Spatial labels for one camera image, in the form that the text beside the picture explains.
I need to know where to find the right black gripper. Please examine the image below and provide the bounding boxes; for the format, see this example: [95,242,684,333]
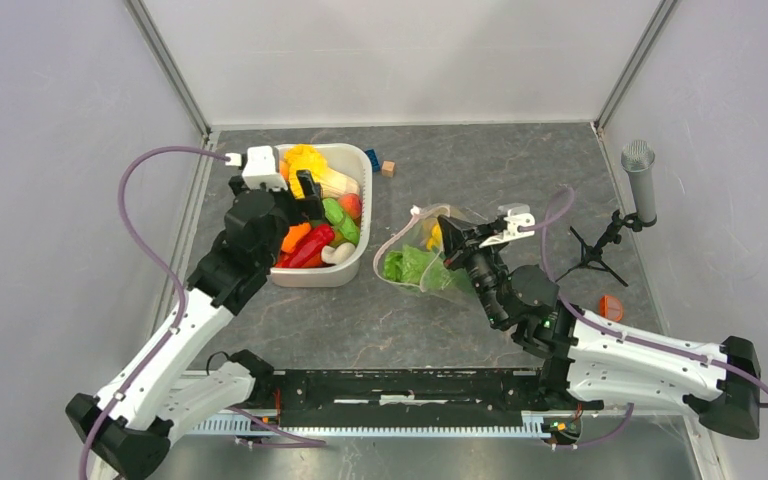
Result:
[437,214,507,328]

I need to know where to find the yellow crinkled lettuce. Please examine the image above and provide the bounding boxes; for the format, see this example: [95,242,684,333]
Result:
[283,144,360,199]

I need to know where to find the clear zip top bag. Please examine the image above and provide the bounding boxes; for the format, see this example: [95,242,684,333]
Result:
[373,203,486,307]

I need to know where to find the green napa cabbage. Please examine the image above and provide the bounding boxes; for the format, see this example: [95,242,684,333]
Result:
[383,245,470,294]

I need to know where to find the yellow banana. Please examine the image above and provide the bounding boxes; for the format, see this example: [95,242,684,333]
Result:
[425,220,443,251]

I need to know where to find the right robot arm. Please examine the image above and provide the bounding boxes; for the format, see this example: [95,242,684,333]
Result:
[438,215,762,440]

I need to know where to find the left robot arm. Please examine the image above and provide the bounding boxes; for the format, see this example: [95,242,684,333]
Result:
[65,168,324,479]

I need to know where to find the light green bitter gourd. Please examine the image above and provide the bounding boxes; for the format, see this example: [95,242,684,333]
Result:
[322,198,360,245]

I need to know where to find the orange bell pepper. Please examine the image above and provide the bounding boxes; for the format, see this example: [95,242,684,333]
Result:
[281,222,312,254]

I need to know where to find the red pepper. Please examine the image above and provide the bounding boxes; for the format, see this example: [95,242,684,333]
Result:
[277,224,335,268]

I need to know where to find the white plastic basket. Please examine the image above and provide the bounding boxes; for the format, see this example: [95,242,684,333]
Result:
[269,143,373,288]

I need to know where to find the blue toy block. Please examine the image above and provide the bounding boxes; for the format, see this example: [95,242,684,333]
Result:
[364,149,382,172]

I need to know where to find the small wooden cube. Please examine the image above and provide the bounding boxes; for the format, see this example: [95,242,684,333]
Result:
[381,161,396,178]

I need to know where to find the black microphone tripod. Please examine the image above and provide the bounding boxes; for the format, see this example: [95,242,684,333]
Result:
[560,210,648,287]

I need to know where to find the orange round object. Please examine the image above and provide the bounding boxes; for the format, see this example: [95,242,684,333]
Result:
[599,295,624,322]

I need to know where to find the grey microphone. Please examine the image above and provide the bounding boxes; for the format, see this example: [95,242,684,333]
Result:
[620,140,657,227]

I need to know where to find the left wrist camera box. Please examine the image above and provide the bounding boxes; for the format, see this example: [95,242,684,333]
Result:
[242,146,288,192]

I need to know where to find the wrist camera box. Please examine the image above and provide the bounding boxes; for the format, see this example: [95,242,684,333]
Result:
[479,203,536,248]
[242,146,288,192]

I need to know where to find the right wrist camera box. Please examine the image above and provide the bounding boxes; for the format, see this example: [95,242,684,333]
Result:
[479,203,536,248]

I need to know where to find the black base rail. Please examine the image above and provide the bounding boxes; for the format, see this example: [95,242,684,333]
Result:
[224,367,605,429]

